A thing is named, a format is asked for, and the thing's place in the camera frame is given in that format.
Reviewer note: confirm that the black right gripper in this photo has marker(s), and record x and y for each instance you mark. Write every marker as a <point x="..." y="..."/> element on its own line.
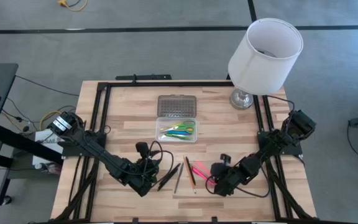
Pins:
<point x="232" y="174"/>

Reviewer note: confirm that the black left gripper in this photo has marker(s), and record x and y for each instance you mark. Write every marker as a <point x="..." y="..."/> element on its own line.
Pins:
<point x="141" y="172"/>

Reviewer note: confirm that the black capped pen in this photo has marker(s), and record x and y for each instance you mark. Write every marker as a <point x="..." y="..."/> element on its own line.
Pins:
<point x="166" y="178"/>
<point x="171" y="175"/>

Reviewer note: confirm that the orange pencil with eraser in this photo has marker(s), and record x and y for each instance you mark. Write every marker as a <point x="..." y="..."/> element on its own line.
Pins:
<point x="194" y="186"/>

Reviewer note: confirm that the grey pen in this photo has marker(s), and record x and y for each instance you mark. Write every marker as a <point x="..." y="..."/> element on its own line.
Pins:
<point x="178" y="179"/>

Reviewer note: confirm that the slim black pen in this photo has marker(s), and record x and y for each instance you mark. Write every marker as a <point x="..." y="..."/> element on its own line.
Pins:
<point x="187" y="161"/>

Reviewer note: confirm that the green highlighter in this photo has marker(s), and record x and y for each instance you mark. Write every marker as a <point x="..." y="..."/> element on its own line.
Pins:
<point x="182" y="137"/>

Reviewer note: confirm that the blue highlighter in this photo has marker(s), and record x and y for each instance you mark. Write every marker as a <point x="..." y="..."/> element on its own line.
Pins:
<point x="179" y="132"/>

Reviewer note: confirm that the yellow highlighter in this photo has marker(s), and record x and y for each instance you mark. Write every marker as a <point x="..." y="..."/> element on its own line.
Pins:
<point x="170" y="127"/>

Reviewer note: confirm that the clear plastic supply box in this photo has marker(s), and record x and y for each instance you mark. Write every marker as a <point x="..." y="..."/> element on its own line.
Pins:
<point x="176" y="105"/>

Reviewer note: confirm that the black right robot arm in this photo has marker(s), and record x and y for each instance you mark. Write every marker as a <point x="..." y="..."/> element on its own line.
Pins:
<point x="275" y="140"/>

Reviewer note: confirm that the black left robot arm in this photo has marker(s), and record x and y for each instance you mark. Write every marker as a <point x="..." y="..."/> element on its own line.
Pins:
<point x="95" y="146"/>

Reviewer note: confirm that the white printed box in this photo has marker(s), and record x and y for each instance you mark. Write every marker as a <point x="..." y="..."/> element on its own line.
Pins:
<point x="47" y="137"/>

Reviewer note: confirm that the white shade silver table lamp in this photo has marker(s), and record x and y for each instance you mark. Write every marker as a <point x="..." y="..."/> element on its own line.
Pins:
<point x="259" y="68"/>

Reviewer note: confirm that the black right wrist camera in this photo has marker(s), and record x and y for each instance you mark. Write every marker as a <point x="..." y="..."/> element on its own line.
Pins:
<point x="225" y="158"/>

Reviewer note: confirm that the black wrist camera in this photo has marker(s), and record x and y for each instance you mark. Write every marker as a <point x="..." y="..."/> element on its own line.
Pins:
<point x="225" y="158"/>
<point x="142" y="148"/>

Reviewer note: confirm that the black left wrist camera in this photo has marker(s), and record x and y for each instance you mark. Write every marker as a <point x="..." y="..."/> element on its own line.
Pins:
<point x="142" y="148"/>

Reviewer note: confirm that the black aluminium table frame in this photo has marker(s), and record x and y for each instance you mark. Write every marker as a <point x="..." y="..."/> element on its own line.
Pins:
<point x="166" y="84"/>

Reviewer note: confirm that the black camera bracket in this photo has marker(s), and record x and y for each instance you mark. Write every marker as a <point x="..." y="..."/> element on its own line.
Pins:
<point x="148" y="76"/>

